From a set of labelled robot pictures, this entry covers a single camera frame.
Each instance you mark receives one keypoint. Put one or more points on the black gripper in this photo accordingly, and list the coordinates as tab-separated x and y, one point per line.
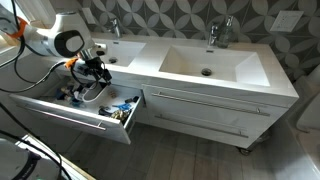
96	64

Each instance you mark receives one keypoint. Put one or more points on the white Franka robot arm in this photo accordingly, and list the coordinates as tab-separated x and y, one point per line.
40	38

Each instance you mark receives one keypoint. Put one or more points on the white open vanity drawer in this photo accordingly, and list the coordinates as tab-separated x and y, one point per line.
66	115

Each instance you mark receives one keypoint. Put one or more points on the metal sink drain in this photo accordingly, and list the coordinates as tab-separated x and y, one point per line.
206	71
112	60

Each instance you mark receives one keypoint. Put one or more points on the wooden hair clip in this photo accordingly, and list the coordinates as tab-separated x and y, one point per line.
113	93

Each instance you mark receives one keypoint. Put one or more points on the white U-shaped pipe guard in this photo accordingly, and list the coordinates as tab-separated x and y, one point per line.
87	99

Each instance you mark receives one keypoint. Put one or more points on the white rectangular sink basin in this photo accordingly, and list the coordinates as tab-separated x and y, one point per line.
200	60
126	50

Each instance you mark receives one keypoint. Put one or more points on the white crumpled cloth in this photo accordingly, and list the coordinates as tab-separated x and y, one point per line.
78	96

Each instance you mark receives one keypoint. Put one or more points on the blue plastic package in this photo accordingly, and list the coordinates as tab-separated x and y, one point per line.
76	103

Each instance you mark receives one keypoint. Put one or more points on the gold scrunchie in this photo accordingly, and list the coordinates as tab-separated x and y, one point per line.
120	115

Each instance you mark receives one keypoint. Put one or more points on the dark clothing pile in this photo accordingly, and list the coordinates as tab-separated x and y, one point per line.
60	95

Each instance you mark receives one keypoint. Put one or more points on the chrome sink faucet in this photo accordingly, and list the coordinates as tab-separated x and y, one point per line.
115	26
213	35

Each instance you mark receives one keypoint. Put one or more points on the wooden robot platform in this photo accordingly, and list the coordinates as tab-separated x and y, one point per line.
71	166

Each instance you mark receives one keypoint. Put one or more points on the white vanity cabinet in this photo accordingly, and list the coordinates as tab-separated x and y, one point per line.
213	116

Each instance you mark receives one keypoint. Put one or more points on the clear glass soap bottle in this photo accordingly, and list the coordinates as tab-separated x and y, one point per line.
226	33

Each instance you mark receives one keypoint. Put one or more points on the metal caster wheel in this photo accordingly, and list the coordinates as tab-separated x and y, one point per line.
245	150

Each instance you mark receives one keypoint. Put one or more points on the white toilet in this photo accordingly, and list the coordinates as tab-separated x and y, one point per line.
311	116

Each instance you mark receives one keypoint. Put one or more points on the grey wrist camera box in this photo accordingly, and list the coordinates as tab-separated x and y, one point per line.
84	70

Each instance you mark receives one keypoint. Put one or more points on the white wall outlet plate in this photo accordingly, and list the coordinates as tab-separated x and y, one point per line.
286	20

